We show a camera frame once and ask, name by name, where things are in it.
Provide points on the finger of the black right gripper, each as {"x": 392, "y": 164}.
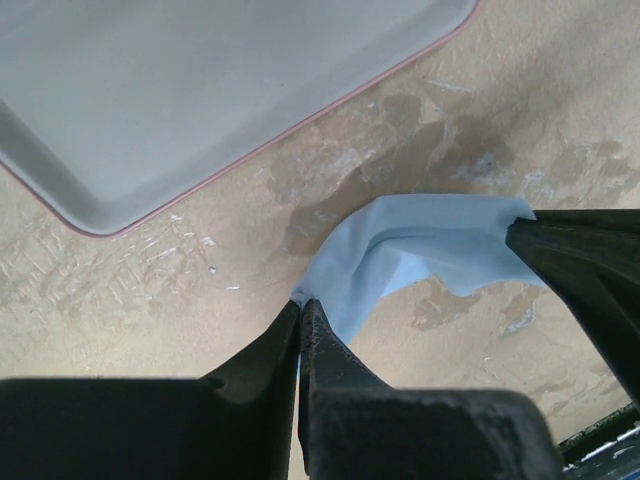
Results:
{"x": 590, "y": 259}

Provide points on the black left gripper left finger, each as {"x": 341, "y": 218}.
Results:
{"x": 232, "y": 423}

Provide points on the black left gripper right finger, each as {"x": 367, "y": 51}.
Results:
{"x": 352, "y": 425}

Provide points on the blue cleaning cloth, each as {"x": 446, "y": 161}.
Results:
{"x": 398, "y": 240}

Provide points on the pink glasses case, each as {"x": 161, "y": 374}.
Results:
{"x": 112, "y": 109}

